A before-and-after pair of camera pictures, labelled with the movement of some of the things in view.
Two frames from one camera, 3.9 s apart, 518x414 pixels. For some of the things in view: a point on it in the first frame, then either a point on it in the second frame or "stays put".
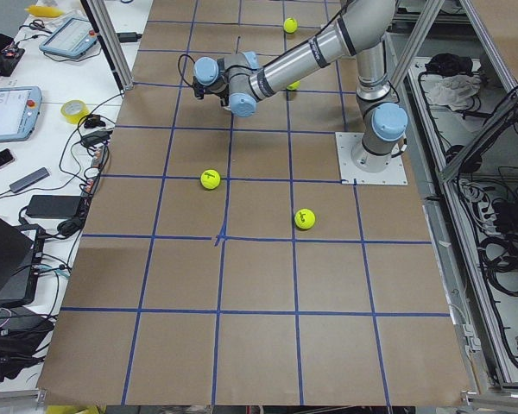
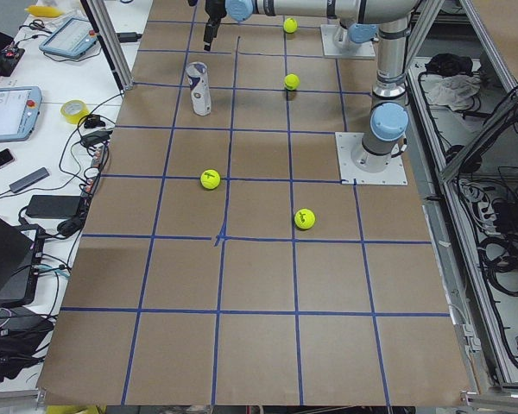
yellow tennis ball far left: (210, 178) stays put
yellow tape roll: (74, 110) stays put
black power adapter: (53, 206) stays put
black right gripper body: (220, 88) -> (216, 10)
